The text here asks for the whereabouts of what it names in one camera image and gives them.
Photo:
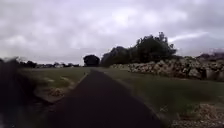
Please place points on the low dark trees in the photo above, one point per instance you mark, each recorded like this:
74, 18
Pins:
117, 56

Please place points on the small round dark tree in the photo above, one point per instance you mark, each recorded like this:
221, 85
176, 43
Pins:
91, 60

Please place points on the dark asphalt path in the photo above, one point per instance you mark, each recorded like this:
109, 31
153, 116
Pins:
100, 103

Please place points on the large dark tree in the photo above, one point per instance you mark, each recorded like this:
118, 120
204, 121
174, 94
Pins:
155, 49

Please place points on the grass field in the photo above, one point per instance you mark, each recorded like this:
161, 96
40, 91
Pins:
56, 76

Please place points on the grass verge with stones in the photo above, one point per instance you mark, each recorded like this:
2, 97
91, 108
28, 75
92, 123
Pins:
166, 91

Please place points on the dark bush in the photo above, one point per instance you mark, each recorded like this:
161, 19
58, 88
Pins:
13, 90

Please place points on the dry stone wall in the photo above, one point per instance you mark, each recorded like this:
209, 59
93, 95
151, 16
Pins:
173, 67

